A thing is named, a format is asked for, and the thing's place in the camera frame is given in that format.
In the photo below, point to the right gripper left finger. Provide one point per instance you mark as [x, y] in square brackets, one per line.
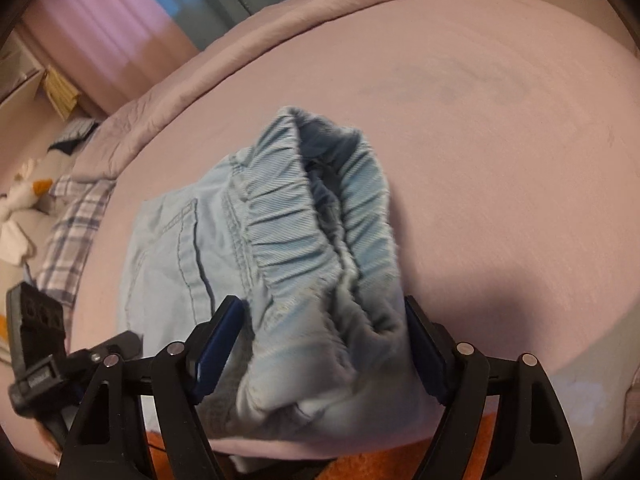
[108, 439]

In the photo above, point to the plaid pillow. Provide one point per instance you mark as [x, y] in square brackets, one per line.
[72, 235]

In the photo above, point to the yellow hanging cloth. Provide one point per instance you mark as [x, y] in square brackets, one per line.
[61, 93]

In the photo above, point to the pink bed sheet mattress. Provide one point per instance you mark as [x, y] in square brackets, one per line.
[508, 135]

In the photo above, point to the dark folded cloth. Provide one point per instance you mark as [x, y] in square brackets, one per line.
[75, 133]

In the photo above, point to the white duck plush toy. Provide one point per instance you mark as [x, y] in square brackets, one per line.
[25, 190]

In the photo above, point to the light blue denim pants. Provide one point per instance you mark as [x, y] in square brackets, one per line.
[297, 226]

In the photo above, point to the pink curtain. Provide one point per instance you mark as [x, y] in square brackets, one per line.
[113, 50]

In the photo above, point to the pink folded comforter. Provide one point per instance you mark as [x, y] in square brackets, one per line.
[122, 136]

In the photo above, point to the orange fluffy rug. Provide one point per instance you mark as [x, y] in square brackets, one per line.
[396, 463]

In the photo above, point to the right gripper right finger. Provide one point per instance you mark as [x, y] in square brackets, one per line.
[531, 439]

